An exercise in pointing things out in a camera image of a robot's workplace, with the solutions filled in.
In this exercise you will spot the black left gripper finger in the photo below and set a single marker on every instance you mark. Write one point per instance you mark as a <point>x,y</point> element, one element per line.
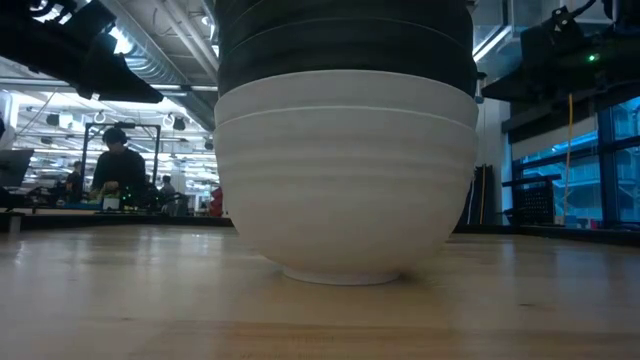
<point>120,80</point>

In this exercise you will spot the black bowl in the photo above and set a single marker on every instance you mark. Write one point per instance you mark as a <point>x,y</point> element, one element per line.
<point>350,11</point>
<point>345,50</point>

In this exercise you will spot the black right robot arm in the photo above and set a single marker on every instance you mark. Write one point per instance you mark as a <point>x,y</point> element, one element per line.
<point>617,45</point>

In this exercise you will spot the person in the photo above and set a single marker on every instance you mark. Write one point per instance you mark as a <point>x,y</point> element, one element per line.
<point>167,186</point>
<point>117,167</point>
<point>75,179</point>

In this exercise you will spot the black perforated cart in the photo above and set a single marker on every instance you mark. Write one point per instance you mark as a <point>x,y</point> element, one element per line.
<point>532,200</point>

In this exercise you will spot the dark tilted screen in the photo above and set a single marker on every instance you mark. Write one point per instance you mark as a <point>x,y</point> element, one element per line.
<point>15,167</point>

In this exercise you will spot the red object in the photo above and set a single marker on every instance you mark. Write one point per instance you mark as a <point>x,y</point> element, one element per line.
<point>216,201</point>

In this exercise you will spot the white bowl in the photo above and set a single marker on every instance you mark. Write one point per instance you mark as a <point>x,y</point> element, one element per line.
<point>345,90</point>
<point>345,200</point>

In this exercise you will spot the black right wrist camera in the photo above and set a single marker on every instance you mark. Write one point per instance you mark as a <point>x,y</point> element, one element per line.
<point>552,32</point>

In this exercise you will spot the black metal stand frame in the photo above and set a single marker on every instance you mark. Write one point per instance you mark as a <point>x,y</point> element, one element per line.
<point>86,150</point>

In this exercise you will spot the black aluminium table frame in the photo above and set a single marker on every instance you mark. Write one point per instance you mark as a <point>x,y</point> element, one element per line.
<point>100,221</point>

